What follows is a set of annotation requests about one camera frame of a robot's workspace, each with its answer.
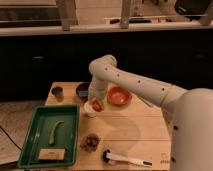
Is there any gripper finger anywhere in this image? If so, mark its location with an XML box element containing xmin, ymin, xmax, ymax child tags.
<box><xmin>88</xmin><ymin>97</ymin><xmax>93</xmax><ymax>108</ymax></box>
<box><xmin>99</xmin><ymin>99</ymin><xmax>105</xmax><ymax>111</ymax></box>

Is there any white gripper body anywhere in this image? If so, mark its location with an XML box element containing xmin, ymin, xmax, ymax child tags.
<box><xmin>88</xmin><ymin>77</ymin><xmax>108</xmax><ymax>100</ymax></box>

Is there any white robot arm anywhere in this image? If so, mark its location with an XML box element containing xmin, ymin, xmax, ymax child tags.
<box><xmin>89</xmin><ymin>55</ymin><xmax>213</xmax><ymax>171</ymax></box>

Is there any white paper cup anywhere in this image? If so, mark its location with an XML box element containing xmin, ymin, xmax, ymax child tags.
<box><xmin>84</xmin><ymin>102</ymin><xmax>97</xmax><ymax>117</ymax></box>

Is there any small dark cup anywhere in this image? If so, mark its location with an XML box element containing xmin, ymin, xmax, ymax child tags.
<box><xmin>51</xmin><ymin>86</ymin><xmax>64</xmax><ymax>102</ymax></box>

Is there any dark blue bowl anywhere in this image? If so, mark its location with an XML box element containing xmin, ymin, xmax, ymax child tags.
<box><xmin>76</xmin><ymin>82</ymin><xmax>90</xmax><ymax>101</ymax></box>

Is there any orange bowl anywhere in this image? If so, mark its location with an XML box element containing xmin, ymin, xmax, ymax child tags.
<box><xmin>107</xmin><ymin>86</ymin><xmax>132</xmax><ymax>106</ymax></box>

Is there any green cucumber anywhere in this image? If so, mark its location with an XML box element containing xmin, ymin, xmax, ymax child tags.
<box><xmin>48</xmin><ymin>120</ymin><xmax>64</xmax><ymax>145</ymax></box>

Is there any green plastic tray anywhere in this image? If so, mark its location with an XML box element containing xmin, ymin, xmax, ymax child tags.
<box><xmin>18</xmin><ymin>105</ymin><xmax>80</xmax><ymax>169</ymax></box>

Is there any wooden block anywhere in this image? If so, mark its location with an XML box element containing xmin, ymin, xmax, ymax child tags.
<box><xmin>38</xmin><ymin>148</ymin><xmax>65</xmax><ymax>160</ymax></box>

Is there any wooden chair leg left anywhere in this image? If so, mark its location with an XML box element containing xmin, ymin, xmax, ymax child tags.
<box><xmin>55</xmin><ymin>0</ymin><xmax>78</xmax><ymax>31</ymax></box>

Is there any wooden chair leg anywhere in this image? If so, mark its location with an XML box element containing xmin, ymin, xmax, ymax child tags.
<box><xmin>55</xmin><ymin>0</ymin><xmax>78</xmax><ymax>31</ymax></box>
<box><xmin>120</xmin><ymin>0</ymin><xmax>131</xmax><ymax>29</ymax></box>

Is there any wooden chair leg middle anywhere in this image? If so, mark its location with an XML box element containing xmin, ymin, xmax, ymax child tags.
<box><xmin>120</xmin><ymin>0</ymin><xmax>131</xmax><ymax>29</ymax></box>

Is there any black cable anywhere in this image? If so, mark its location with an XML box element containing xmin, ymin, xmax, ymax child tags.
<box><xmin>0</xmin><ymin>125</ymin><xmax>23</xmax><ymax>153</ymax></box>

